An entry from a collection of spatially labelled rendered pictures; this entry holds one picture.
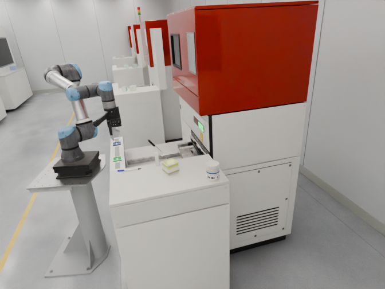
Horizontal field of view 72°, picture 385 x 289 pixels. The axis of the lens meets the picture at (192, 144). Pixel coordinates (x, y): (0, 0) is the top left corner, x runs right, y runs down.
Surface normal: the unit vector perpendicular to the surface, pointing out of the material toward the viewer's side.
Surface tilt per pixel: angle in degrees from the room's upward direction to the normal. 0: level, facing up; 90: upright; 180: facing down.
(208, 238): 90
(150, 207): 90
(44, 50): 90
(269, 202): 90
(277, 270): 0
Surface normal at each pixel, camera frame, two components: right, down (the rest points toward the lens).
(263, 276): -0.06, -0.91
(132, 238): 0.26, 0.38
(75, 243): 0.04, 0.41
